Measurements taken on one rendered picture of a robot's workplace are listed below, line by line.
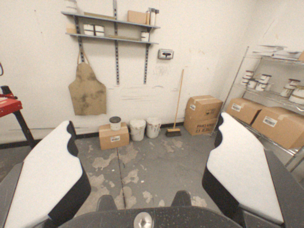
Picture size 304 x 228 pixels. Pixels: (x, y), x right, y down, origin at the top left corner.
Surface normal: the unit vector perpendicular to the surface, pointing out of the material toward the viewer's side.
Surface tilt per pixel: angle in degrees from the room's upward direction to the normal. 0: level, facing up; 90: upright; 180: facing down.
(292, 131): 89
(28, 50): 90
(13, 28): 90
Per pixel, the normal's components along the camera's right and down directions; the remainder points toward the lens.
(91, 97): -0.11, 0.46
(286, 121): -0.95, 0.03
